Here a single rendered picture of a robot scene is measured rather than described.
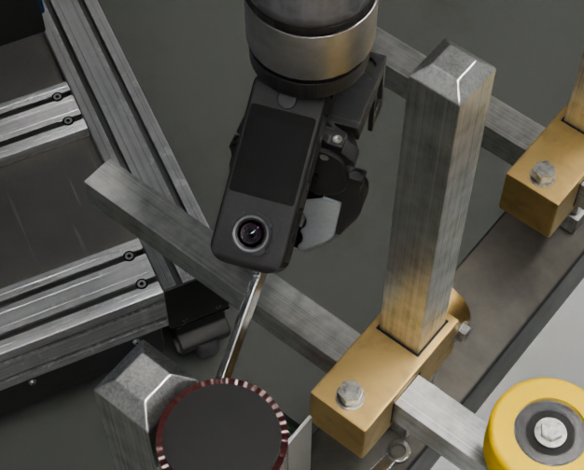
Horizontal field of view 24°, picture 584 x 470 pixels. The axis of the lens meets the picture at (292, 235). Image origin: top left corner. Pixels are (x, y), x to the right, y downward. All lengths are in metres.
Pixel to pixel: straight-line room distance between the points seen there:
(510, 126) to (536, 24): 1.18
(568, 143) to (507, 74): 1.12
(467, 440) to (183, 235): 0.27
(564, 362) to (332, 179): 0.46
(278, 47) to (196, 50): 1.49
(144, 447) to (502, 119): 0.57
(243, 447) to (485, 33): 1.71
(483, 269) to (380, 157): 0.93
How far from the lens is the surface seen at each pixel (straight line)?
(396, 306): 0.96
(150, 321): 1.77
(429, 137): 0.78
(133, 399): 0.63
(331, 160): 0.83
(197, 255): 1.04
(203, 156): 2.11
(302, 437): 1.02
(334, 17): 0.73
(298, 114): 0.79
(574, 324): 1.27
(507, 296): 1.18
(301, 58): 0.75
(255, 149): 0.80
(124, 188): 1.08
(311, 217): 0.90
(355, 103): 0.84
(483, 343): 1.16
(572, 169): 1.10
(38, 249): 1.80
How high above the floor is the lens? 1.72
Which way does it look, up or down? 58 degrees down
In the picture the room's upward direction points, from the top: straight up
